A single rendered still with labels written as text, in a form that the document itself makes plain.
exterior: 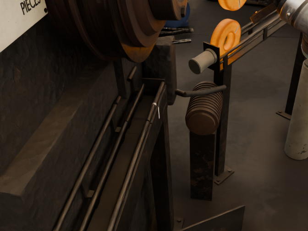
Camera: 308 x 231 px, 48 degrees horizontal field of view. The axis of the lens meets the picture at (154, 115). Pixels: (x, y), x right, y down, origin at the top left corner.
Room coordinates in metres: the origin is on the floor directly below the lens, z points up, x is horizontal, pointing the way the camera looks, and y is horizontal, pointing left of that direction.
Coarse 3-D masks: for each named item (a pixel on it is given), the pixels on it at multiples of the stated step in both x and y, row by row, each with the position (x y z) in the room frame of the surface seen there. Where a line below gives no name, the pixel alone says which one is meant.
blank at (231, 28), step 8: (224, 24) 1.15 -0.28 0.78; (232, 24) 1.17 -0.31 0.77; (216, 32) 1.14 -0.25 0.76; (224, 32) 1.14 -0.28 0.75; (232, 32) 1.18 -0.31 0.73; (240, 32) 1.21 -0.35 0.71; (216, 40) 1.12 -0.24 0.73; (224, 40) 1.14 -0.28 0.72; (232, 40) 1.19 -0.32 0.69; (224, 48) 1.14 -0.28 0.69
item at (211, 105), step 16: (208, 96) 1.07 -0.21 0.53; (192, 112) 1.00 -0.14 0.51; (208, 112) 0.99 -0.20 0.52; (192, 128) 0.99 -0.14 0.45; (208, 128) 0.97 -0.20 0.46; (192, 144) 1.02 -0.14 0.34; (208, 144) 1.00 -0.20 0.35; (192, 160) 1.02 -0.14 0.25; (208, 160) 1.00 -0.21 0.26; (192, 176) 1.02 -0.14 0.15; (208, 176) 1.00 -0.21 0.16; (192, 192) 1.02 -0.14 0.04; (208, 192) 1.00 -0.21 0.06
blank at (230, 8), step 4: (220, 0) 1.11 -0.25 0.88; (224, 0) 1.10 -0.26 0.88; (228, 0) 1.11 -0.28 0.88; (232, 0) 1.12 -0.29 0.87; (236, 0) 1.14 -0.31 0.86; (240, 0) 1.15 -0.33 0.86; (244, 0) 1.17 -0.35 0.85; (220, 4) 1.12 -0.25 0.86; (224, 4) 1.11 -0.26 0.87; (228, 4) 1.11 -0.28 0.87; (232, 4) 1.12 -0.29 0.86; (236, 4) 1.14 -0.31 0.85; (240, 4) 1.15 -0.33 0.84; (224, 8) 1.13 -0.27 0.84; (228, 8) 1.11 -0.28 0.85; (232, 8) 1.12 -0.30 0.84; (236, 8) 1.14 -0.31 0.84
